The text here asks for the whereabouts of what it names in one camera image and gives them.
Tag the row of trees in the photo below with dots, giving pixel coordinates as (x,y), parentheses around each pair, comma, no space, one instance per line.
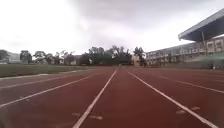
(100,56)

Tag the yellow building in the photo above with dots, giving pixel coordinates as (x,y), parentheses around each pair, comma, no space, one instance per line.
(135,60)

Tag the red running track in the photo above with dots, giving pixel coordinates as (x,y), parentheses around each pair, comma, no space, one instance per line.
(123,100)

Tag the grey grandstand building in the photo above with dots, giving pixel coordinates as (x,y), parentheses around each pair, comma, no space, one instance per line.
(196,50)

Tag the green grass field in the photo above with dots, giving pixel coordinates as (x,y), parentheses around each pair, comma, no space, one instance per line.
(26,69)

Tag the distant pale building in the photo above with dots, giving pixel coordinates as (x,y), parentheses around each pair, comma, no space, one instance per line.
(13,57)

